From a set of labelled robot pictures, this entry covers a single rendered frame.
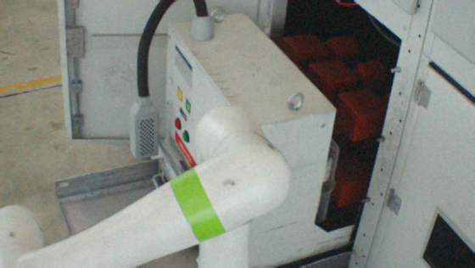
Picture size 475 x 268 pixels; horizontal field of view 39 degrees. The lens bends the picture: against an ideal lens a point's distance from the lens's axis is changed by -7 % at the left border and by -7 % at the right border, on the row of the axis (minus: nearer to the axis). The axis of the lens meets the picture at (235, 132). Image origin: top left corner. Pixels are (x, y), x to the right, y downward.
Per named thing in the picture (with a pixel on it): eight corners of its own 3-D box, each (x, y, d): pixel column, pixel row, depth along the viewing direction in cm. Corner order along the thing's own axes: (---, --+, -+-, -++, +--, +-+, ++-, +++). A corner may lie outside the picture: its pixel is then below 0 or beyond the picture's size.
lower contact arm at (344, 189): (338, 208, 186) (343, 185, 181) (319, 185, 193) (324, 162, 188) (400, 188, 194) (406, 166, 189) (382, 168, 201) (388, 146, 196)
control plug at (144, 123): (135, 160, 199) (134, 109, 188) (130, 150, 202) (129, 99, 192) (160, 154, 201) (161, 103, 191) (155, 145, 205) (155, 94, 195)
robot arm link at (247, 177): (287, 172, 123) (262, 114, 117) (311, 208, 112) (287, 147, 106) (192, 219, 122) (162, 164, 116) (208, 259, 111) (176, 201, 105)
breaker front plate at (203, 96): (226, 279, 177) (241, 128, 149) (161, 166, 212) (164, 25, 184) (231, 278, 178) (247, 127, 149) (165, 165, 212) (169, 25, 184)
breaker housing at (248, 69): (231, 280, 177) (247, 126, 148) (164, 164, 213) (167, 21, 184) (393, 230, 196) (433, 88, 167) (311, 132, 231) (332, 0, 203)
